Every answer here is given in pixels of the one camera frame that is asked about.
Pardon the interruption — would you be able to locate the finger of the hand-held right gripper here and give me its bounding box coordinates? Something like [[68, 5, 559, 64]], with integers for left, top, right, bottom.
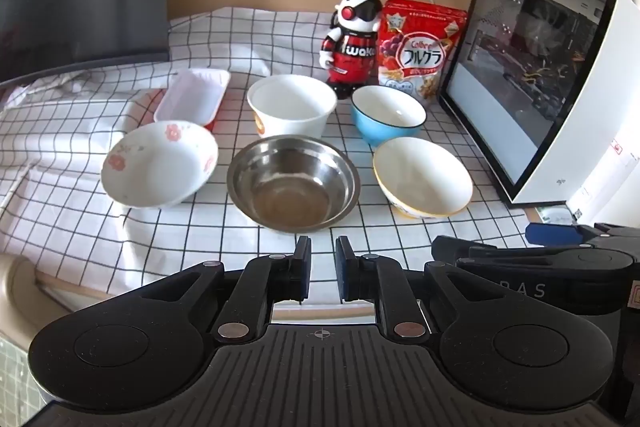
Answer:
[[431, 235, 501, 264], [525, 221, 640, 254]]

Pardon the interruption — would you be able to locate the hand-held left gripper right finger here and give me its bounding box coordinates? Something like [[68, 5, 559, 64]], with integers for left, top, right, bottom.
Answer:
[[335, 236, 496, 342]]

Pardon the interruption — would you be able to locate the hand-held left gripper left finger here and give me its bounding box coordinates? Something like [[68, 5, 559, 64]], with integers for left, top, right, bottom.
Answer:
[[147, 236, 312, 345]]

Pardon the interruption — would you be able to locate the yellow-sided white bowl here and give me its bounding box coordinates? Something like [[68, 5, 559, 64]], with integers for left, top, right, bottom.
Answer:
[[372, 137, 474, 221]]

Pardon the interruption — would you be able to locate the stainless steel bowl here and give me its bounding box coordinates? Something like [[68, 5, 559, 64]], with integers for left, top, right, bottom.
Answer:
[[226, 134, 361, 233]]

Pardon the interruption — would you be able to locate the blue bowl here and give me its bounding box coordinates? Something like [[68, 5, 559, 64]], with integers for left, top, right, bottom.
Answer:
[[350, 85, 428, 148]]

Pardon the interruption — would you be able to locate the white bowl with orange logo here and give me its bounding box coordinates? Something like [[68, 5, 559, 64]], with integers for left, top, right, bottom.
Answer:
[[246, 74, 339, 144]]

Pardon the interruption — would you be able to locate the white bowl with pink flowers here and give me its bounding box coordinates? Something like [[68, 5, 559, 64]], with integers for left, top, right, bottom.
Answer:
[[101, 120, 220, 208]]

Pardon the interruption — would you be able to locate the white foam tray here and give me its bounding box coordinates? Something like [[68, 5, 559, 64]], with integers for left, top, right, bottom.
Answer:
[[153, 68, 232, 132]]

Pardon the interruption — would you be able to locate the red cereal bag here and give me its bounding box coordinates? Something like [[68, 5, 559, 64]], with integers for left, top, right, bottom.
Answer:
[[377, 0, 469, 108]]

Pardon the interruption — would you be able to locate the red and black robot toy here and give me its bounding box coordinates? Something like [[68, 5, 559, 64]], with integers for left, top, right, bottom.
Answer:
[[320, 0, 384, 100]]

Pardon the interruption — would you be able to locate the white checkered tablecloth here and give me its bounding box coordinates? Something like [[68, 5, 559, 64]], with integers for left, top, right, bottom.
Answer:
[[0, 6, 576, 304]]

